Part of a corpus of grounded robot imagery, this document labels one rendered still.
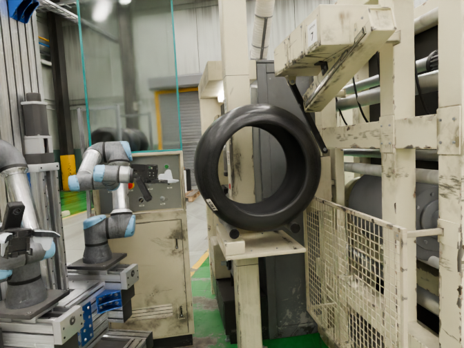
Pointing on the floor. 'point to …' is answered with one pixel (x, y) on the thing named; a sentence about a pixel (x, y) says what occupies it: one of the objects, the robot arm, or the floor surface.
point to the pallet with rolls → (190, 186)
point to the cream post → (240, 164)
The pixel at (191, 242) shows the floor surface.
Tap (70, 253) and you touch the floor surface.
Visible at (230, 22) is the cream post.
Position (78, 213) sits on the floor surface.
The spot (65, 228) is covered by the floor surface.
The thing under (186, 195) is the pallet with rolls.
